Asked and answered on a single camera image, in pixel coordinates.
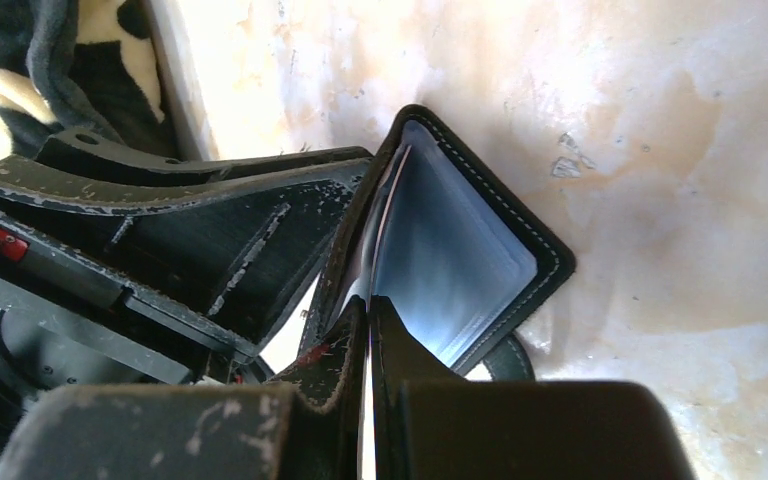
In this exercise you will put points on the black floral blanket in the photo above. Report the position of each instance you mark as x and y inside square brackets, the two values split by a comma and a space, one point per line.
[80, 64]

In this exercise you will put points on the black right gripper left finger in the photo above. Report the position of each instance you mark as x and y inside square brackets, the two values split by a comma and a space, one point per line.
[302, 424]

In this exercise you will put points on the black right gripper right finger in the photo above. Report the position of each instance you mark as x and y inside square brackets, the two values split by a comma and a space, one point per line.
[431, 423]

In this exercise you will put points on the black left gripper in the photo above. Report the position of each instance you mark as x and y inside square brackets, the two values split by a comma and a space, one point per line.
[122, 267]

